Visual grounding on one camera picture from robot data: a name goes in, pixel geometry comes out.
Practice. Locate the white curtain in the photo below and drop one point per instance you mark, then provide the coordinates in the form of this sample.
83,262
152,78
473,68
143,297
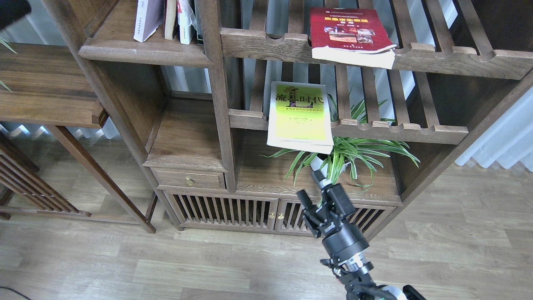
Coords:
508,141

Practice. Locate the brass cabinet door knobs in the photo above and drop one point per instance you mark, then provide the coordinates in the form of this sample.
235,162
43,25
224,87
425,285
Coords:
279,216

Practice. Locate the red paperback book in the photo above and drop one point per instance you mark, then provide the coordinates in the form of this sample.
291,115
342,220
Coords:
350,35

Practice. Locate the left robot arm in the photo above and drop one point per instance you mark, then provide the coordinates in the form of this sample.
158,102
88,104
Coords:
13,10

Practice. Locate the white plastic-wrapped upright book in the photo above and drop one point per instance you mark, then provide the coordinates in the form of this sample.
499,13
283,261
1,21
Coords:
186,20

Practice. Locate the dark wooden bookshelf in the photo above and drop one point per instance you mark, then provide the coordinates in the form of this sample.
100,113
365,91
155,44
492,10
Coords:
198,110

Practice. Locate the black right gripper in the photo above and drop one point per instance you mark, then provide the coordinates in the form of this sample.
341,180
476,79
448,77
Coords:
341,239

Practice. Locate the white lilac paperback book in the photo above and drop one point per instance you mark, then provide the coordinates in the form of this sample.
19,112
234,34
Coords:
150,15

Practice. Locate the dark upright book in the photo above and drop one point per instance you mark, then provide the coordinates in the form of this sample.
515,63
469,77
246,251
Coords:
199,33

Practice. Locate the brass drawer knob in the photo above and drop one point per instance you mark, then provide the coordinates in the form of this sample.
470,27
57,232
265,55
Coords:
189,181

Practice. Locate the yellow-green paperback book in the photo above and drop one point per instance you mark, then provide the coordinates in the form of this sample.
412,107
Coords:
299,117

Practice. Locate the wooden side table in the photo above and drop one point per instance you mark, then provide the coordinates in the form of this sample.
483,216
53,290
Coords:
45,86

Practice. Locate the tan upright book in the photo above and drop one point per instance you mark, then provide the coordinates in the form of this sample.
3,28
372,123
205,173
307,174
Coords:
170,19

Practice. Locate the spider plant in white pot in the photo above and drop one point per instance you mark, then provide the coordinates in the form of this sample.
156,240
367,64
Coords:
348,150

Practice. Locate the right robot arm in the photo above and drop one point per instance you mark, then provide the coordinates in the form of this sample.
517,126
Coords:
359,284

